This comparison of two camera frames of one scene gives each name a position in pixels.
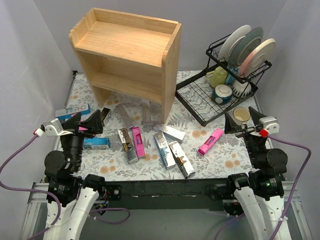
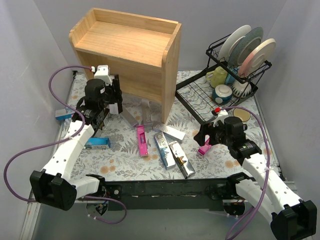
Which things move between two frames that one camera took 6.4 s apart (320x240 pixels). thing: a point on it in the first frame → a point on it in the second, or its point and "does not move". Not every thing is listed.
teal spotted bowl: [222, 94] does not move
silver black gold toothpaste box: [128, 145] → [113, 108]
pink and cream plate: [256, 56] does not move
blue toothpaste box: [97, 143] does not move
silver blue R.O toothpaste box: [165, 150] does not move
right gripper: [245, 130] → [206, 135]
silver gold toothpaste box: [182, 161] does not move
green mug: [217, 77] does not move
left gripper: [75, 128] → [116, 90]
